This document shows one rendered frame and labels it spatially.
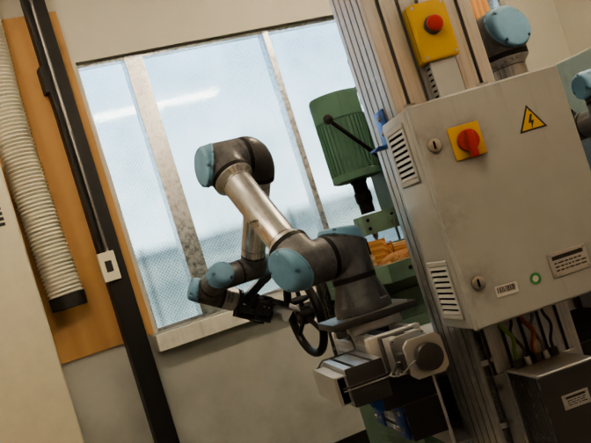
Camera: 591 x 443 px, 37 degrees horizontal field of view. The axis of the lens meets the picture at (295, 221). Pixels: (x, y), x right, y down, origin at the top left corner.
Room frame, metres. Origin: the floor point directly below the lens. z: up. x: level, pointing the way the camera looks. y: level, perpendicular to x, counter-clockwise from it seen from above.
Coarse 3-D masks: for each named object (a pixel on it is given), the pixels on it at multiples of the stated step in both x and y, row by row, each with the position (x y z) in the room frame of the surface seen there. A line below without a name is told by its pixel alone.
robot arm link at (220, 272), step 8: (216, 264) 2.65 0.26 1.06; (224, 264) 2.66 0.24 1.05; (232, 264) 2.70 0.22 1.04; (208, 272) 2.65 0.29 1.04; (216, 272) 2.63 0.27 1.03; (224, 272) 2.64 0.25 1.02; (232, 272) 2.66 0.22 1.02; (240, 272) 2.69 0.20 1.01; (208, 280) 2.66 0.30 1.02; (216, 280) 2.63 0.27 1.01; (224, 280) 2.63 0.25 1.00; (232, 280) 2.68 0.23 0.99; (240, 280) 2.70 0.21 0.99; (208, 288) 2.68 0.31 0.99; (216, 288) 2.66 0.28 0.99; (224, 288) 2.68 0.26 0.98; (208, 296) 2.71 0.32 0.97; (216, 296) 2.72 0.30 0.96
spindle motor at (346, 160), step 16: (320, 96) 3.05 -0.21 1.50; (336, 96) 3.03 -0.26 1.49; (352, 96) 3.06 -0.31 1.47; (320, 112) 3.05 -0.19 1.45; (336, 112) 3.03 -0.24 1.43; (352, 112) 3.04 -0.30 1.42; (320, 128) 3.08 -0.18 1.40; (336, 128) 3.04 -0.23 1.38; (352, 128) 3.04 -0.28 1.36; (320, 144) 3.12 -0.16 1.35; (336, 144) 3.04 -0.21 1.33; (352, 144) 3.03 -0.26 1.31; (368, 144) 3.07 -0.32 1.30; (336, 160) 3.05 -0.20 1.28; (352, 160) 3.03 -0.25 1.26; (368, 160) 3.05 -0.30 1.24; (336, 176) 3.07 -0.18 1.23; (352, 176) 3.03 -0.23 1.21; (368, 176) 3.08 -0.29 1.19
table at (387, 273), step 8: (392, 264) 2.75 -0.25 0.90; (400, 264) 2.76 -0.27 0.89; (408, 264) 2.77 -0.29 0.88; (376, 272) 2.82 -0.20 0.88; (384, 272) 2.77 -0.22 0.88; (392, 272) 2.74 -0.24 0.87; (400, 272) 2.75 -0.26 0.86; (408, 272) 2.76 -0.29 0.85; (384, 280) 2.78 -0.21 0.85; (392, 280) 2.74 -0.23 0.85
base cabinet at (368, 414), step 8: (424, 312) 2.91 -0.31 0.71; (408, 320) 2.88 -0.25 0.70; (416, 320) 2.89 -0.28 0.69; (424, 320) 2.90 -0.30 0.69; (360, 408) 3.25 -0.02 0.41; (368, 408) 3.17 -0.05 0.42; (368, 416) 3.19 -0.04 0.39; (368, 424) 3.21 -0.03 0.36; (376, 424) 3.15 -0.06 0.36; (368, 432) 3.24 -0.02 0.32; (376, 432) 3.17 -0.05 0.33; (384, 432) 3.11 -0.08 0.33; (392, 432) 3.05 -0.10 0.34; (376, 440) 3.19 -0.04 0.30; (384, 440) 3.13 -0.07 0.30; (392, 440) 3.07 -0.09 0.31; (400, 440) 3.01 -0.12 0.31; (408, 440) 2.95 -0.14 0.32; (424, 440) 2.85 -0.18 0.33; (432, 440) 2.86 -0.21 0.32; (440, 440) 2.87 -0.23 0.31
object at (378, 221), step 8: (392, 208) 3.11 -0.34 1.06; (368, 216) 3.08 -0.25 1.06; (376, 216) 3.09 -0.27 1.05; (384, 216) 3.10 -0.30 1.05; (360, 224) 3.09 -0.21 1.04; (368, 224) 3.07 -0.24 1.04; (376, 224) 3.08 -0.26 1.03; (384, 224) 3.10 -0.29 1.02; (392, 224) 3.11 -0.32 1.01; (368, 232) 3.07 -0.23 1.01; (376, 232) 3.08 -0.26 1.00
